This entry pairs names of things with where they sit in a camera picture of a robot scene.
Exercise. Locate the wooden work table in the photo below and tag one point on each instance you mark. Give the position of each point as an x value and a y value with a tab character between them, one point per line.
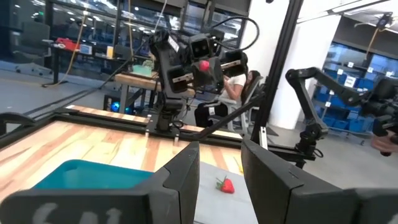
136	79

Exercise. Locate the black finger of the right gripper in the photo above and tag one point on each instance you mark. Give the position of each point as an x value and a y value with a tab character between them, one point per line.
233	63
182	79

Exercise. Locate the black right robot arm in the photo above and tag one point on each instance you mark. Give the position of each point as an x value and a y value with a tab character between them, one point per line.
169	109

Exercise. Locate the person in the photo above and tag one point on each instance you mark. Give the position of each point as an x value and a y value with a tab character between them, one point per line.
236	82

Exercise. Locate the red toy strawberry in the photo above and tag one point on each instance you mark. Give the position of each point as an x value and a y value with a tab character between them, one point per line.
227	186

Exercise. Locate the pale green tub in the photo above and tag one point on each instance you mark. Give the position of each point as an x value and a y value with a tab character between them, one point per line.
141	71

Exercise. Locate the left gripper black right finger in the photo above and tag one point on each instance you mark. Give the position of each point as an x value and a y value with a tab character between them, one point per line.
311	208

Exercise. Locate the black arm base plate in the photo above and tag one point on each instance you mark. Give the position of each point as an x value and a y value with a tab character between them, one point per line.
155	127

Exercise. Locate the black aluminium frame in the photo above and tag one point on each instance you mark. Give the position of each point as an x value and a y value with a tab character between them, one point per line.
279	62

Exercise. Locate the red toolbox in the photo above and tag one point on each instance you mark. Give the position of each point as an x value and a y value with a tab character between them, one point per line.
66	44

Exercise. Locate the blue storage bin shelf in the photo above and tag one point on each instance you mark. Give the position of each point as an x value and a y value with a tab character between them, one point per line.
339	102

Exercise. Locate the small red toy cherry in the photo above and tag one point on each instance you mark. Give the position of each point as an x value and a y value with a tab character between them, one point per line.
204	66

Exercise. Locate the person's hand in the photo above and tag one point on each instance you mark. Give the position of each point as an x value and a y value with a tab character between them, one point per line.
384	143

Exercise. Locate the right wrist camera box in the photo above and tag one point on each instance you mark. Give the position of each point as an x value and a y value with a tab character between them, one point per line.
200	46

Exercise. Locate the grey cloth mat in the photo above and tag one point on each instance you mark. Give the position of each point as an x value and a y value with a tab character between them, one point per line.
217	208

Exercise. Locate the black ceiling device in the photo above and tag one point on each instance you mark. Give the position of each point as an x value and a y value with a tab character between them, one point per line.
384	20

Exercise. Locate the black work table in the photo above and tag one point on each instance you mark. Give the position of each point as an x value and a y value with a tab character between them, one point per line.
56	68

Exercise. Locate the grey office chair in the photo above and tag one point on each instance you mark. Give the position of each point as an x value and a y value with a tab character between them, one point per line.
231	102

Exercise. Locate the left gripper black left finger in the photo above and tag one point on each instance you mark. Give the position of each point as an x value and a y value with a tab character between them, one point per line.
93	208

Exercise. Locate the yellow toy pepper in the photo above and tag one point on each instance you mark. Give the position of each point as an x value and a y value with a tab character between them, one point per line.
240	166

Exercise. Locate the teal plastic tupperware container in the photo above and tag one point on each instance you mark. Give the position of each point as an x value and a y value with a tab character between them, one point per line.
93	177

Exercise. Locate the computer tower with blue lights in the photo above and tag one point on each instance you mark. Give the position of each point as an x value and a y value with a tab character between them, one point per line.
116	106

